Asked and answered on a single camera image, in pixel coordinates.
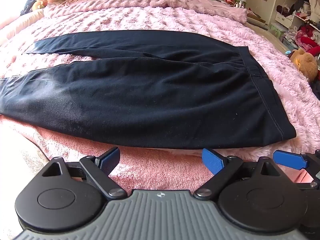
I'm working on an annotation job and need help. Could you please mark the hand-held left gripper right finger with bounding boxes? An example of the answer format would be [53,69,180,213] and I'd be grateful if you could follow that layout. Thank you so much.
[193,148,281,200]

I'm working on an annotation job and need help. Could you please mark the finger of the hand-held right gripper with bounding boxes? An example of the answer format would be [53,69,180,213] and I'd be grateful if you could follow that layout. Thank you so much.
[273,149,320,173]

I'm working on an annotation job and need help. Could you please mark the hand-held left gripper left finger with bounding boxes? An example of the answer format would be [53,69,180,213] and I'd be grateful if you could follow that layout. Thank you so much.
[41,147,128,201]

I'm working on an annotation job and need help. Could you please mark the black pants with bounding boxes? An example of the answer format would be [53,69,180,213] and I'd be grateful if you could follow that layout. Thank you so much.
[0,29,297,150]

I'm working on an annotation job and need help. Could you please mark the coral pink fleece blanket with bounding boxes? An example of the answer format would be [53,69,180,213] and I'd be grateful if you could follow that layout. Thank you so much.
[0,115,253,193]

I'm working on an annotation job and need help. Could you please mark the black puffy jacket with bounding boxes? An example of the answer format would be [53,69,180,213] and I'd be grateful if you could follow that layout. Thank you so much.
[309,79,320,102]

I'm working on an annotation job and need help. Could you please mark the brown plush bear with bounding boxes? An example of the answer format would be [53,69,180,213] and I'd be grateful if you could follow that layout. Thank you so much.
[289,48,319,82]

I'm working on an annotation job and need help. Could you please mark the red fleece cloth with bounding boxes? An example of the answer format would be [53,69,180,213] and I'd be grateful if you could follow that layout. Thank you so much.
[299,35,320,55]

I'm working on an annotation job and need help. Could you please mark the cream bed sheet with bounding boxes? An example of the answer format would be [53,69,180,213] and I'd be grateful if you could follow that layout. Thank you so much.
[246,21,295,55]

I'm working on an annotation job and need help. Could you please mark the pink fluffy blanket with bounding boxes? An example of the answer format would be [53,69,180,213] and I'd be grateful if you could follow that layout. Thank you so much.
[0,0,320,183]

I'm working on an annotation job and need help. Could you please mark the white shelf with clothes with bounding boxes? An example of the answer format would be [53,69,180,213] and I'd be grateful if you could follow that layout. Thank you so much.
[274,0,320,47]

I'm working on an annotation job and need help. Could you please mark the small tan plush toy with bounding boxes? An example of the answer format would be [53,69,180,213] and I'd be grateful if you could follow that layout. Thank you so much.
[31,0,52,12]

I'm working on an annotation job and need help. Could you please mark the navy blue cloth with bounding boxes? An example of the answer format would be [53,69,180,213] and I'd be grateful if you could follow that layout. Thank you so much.
[20,0,38,17]

